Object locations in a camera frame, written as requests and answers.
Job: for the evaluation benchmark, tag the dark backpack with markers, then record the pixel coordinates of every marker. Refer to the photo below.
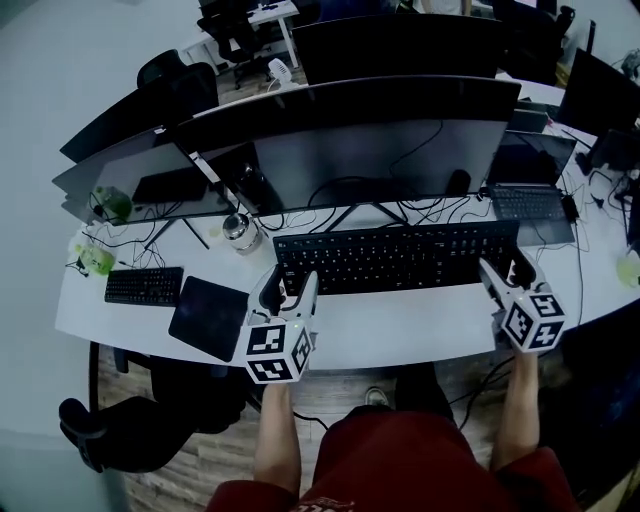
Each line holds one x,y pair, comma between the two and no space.
600,410

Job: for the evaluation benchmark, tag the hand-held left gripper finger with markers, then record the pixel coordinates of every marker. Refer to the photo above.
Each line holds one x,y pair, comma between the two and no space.
309,300
256,298

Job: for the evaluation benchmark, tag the white desk fan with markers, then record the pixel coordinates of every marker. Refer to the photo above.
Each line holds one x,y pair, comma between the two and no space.
280,72

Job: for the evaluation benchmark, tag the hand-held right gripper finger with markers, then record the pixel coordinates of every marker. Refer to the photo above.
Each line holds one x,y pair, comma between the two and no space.
525,272
492,280

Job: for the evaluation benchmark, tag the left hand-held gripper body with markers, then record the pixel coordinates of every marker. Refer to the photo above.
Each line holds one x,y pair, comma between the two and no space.
272,350

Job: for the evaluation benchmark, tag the red shirt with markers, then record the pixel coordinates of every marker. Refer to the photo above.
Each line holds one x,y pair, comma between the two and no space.
400,465

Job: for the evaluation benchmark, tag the black office chair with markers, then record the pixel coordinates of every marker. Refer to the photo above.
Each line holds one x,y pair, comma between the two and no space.
150,415
185,80

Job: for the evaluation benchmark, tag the white shoe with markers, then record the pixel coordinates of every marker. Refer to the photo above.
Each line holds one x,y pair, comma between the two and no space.
376,397

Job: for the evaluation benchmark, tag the small black keyboard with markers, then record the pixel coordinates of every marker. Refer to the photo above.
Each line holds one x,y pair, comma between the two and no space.
144,286

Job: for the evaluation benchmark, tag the person's right forearm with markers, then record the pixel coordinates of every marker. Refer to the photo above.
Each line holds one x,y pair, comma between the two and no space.
517,410

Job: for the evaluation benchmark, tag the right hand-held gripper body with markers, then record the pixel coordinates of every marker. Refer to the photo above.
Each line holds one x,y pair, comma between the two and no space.
535,320

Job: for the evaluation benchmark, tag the grey laptop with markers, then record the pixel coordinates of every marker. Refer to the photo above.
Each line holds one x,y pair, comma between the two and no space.
530,200

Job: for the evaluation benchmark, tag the green drink bottle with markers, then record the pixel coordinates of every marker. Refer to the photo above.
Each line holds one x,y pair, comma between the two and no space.
96,257

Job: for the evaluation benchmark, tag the large black keyboard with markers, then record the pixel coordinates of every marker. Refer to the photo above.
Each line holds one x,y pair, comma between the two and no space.
395,257

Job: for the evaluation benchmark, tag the black metal pole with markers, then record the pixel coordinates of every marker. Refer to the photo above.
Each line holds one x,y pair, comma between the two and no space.
94,375

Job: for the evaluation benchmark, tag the pale green mug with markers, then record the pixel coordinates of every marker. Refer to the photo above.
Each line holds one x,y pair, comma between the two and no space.
628,269

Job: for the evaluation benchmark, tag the black trousers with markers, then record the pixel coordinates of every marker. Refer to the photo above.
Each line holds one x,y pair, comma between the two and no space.
425,395

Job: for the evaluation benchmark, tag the wide black monitor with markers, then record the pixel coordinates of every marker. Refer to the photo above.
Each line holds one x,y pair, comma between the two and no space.
360,150
400,45

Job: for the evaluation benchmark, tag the black mouse pad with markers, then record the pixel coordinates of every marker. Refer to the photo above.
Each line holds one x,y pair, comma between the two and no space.
207,320

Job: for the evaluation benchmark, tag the black laptop charger brick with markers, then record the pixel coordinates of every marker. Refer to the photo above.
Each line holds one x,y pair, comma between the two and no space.
571,207

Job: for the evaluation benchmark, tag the person's left forearm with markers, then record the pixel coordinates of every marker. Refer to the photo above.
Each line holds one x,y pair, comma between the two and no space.
277,435

